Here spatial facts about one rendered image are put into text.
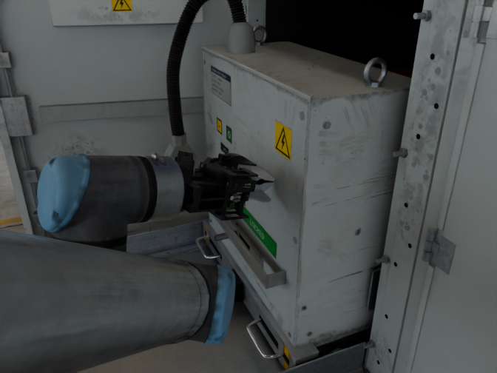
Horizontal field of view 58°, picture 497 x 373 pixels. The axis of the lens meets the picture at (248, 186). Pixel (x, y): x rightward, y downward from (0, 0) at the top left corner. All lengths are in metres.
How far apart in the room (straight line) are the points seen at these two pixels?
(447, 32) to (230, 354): 0.70
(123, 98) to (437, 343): 0.92
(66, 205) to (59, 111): 0.72
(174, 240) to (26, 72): 0.56
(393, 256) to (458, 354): 0.17
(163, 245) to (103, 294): 0.98
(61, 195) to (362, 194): 0.46
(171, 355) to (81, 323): 0.72
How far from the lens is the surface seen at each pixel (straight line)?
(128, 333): 0.33
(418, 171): 0.69
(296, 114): 0.67
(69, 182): 0.54
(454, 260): 0.65
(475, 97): 0.58
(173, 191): 0.59
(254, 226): 0.91
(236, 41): 0.98
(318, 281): 0.80
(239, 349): 0.98
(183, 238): 1.27
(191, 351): 0.99
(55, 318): 0.25
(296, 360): 0.86
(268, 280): 0.81
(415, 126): 0.68
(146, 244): 1.25
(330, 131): 0.67
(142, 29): 1.20
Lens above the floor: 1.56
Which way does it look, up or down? 26 degrees down
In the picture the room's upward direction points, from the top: straight up
